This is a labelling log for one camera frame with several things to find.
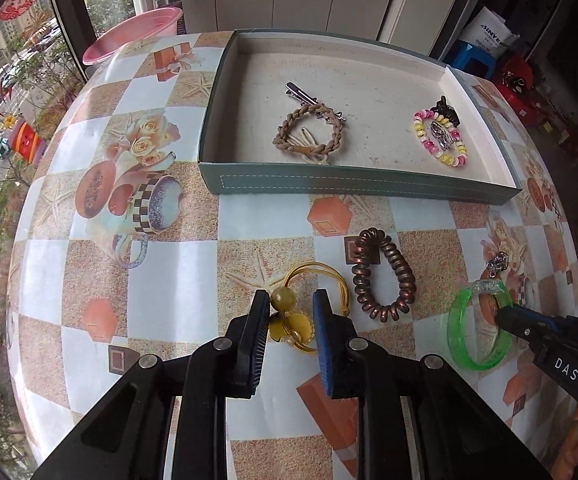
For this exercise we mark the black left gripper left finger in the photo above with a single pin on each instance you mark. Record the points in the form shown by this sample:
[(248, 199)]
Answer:
[(228, 367)]

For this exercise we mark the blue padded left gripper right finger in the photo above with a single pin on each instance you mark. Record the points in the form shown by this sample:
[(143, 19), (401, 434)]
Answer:
[(353, 367)]

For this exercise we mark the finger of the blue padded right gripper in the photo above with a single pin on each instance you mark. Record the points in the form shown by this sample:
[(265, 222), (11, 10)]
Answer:
[(533, 327)]

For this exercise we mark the green translucent bangle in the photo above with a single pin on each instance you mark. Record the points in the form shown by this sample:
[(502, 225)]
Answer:
[(474, 342)]

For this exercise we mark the black claw hair clip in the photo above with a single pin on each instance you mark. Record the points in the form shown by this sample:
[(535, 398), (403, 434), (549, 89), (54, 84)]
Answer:
[(443, 108)]

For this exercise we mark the metal alligator hair clip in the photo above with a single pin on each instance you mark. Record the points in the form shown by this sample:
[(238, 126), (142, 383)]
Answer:
[(297, 93)]

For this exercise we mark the patterned checkered tablecloth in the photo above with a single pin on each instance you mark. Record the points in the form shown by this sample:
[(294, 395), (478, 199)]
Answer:
[(123, 251)]

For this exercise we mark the red plastic chair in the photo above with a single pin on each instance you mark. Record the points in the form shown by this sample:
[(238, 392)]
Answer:
[(514, 79)]

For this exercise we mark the green shallow tray box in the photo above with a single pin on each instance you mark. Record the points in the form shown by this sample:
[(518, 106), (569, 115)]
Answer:
[(378, 89)]

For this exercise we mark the blue plastic stool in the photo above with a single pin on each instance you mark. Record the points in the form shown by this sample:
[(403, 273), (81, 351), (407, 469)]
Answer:
[(471, 60)]

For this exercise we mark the white printed bag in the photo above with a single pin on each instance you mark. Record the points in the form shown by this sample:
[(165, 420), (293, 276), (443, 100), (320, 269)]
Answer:
[(489, 33)]

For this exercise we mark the pink plastic basin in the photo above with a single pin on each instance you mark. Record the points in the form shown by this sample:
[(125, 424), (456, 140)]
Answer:
[(155, 23)]

